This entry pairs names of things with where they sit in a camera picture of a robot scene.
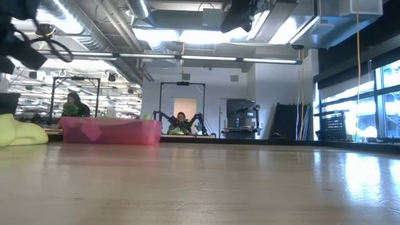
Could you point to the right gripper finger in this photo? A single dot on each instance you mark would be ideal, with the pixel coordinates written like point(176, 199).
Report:
point(232, 18)

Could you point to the black background robot arm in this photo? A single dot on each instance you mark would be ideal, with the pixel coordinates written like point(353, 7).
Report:
point(200, 122)
point(161, 117)

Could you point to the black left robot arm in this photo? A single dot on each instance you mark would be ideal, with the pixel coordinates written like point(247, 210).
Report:
point(18, 40)

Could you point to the yellow microfiber towel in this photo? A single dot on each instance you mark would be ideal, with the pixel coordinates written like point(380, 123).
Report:
point(18, 134)

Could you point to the grey ceiling box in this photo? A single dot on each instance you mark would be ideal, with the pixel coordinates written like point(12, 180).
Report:
point(212, 17)

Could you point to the pale door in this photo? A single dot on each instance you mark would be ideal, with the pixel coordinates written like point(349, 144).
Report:
point(185, 104)

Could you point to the person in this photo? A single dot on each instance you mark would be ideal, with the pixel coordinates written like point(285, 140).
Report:
point(181, 123)
point(79, 106)

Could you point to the black mesh crate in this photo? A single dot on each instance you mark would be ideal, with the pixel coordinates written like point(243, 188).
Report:
point(332, 126)

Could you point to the pink plastic bin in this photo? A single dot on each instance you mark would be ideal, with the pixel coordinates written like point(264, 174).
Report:
point(118, 131)

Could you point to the black square object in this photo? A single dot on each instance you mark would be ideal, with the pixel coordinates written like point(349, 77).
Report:
point(9, 103)

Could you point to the silver ventilation duct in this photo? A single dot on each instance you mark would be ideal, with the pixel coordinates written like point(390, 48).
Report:
point(139, 7)

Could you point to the black gantry frame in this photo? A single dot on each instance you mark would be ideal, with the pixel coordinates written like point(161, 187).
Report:
point(160, 100)
point(52, 93)

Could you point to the black aluminium table frame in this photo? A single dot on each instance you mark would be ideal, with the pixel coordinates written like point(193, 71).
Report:
point(281, 142)

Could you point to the corrugated ventilation duct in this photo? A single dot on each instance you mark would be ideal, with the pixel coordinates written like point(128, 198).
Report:
point(90, 34)

